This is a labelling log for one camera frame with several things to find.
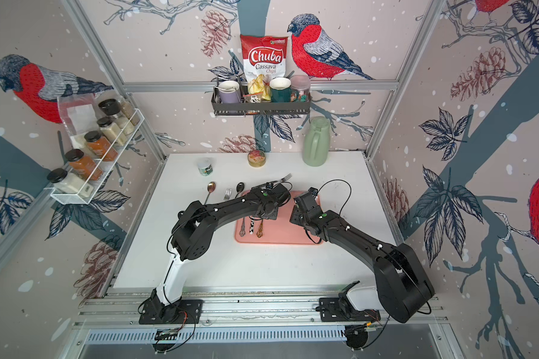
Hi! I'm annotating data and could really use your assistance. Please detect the clear acrylic spice rack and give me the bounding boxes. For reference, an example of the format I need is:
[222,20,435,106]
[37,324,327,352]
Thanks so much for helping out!
[48,108,145,205]

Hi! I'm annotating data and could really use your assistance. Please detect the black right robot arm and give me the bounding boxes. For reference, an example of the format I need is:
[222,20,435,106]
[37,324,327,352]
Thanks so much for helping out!
[290,188,435,323]

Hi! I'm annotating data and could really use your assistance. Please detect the clear plastic bag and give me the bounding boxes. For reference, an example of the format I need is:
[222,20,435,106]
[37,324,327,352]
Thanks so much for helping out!
[58,94,98,152]

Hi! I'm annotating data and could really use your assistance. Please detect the purple mug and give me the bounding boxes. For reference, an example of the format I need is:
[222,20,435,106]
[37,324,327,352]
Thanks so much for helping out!
[216,80,242,104]

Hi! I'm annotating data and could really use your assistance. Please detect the white spice jar front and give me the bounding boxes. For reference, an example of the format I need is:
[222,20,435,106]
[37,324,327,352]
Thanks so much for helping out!
[46,168,94,199]

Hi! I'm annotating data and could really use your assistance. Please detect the red Chuba chips bag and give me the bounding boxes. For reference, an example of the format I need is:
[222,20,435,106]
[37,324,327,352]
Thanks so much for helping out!
[240,35,288,83]

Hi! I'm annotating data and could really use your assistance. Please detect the black wall shelf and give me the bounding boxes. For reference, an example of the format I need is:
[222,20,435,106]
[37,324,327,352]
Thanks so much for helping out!
[211,85,312,116]

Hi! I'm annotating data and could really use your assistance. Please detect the small white jar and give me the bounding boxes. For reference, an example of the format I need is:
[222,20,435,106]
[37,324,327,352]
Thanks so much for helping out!
[197,158,213,177]

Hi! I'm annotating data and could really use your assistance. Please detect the large black-lid spice jar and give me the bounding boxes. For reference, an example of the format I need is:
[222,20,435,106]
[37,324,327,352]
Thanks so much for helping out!
[98,99,135,136]

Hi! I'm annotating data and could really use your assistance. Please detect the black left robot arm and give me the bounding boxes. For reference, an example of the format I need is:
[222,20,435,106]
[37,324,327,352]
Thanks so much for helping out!
[155,183,291,306]

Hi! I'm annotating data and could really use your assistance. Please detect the green plastic jug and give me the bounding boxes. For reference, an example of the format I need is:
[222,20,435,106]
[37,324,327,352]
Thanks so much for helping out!
[302,117,331,167]

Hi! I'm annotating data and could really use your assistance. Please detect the silver fork ornate handle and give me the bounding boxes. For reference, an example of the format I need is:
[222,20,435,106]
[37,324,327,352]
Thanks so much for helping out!
[239,218,246,237]

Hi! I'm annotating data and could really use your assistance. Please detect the copper spoon blue handle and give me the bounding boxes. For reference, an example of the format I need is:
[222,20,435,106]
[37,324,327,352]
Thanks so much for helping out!
[204,182,216,204]

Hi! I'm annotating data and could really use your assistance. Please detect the yellow snack packet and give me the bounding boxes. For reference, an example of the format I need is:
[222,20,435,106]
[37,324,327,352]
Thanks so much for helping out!
[248,75,271,103]

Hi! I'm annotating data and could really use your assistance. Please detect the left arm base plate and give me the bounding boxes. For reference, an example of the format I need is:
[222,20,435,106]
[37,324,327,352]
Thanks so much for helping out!
[139,298,204,325]

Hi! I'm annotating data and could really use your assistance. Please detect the pink lidded jar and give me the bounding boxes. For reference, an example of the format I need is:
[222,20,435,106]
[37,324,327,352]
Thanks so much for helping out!
[290,75,311,102]

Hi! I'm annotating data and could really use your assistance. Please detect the black spoon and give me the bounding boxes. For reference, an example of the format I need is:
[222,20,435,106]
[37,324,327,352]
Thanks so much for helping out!
[235,182,245,198]

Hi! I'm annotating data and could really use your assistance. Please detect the beige spice jar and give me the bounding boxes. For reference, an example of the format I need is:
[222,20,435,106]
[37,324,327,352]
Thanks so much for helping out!
[97,117,127,147]

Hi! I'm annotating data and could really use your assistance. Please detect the red-orange spice jar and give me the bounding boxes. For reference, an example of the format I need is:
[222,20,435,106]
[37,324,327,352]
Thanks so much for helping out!
[84,131,118,162]

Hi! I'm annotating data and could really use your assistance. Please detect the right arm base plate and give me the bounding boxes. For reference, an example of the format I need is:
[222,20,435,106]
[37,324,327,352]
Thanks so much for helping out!
[315,297,381,323]

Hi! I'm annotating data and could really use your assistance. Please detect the dark green mug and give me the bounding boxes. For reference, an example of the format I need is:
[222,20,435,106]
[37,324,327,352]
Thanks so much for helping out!
[269,77,291,103]

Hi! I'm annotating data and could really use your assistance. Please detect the dark grey fork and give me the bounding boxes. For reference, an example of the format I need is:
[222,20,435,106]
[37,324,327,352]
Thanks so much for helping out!
[265,173,292,187]

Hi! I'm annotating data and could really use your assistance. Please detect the gold fork ornate handle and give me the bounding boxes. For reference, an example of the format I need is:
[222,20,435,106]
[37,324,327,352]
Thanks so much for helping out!
[256,219,264,238]

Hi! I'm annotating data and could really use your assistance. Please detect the orange spice jar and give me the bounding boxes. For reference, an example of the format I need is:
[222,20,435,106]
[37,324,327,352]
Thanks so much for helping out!
[64,149,103,181]

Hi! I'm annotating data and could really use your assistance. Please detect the pink plastic tray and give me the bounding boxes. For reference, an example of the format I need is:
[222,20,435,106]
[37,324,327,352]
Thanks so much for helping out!
[234,191,320,245]

